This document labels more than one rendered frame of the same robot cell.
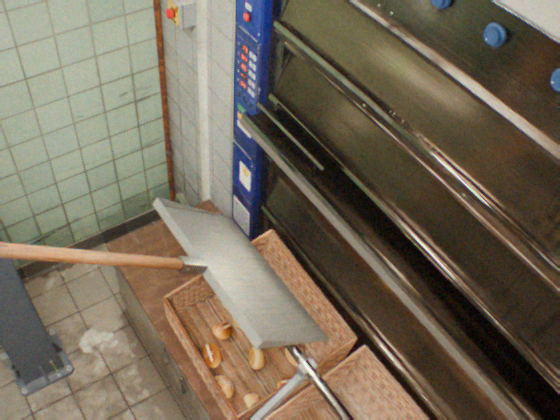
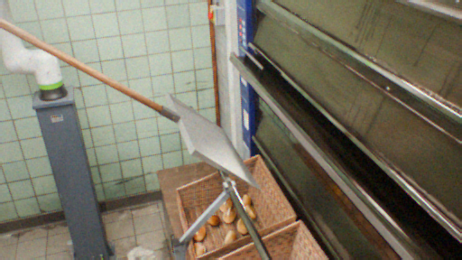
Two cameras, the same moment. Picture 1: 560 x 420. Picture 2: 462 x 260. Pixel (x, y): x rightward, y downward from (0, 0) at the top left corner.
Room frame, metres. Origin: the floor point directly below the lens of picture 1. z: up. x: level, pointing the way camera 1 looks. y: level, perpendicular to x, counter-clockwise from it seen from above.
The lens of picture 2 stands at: (-0.62, -0.71, 2.19)
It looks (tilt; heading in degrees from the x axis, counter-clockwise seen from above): 29 degrees down; 23
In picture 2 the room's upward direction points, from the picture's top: 3 degrees counter-clockwise
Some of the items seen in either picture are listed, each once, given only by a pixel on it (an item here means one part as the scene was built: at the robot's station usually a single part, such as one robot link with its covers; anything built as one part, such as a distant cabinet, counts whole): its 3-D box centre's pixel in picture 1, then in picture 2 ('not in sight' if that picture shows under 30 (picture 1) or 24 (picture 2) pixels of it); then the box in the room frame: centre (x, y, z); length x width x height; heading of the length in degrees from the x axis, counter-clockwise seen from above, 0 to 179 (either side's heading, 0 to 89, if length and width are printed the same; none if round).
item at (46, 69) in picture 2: not in sight; (44, 68); (1.14, 1.08, 1.36); 0.16 x 0.13 x 0.19; 99
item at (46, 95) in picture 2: not in sight; (52, 86); (1.18, 1.11, 1.23); 0.26 x 0.15 x 0.06; 39
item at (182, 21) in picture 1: (181, 10); (217, 14); (1.93, 0.43, 1.46); 0.10 x 0.07 x 0.10; 38
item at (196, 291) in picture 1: (254, 327); (231, 213); (1.07, 0.04, 0.72); 0.56 x 0.49 x 0.28; 36
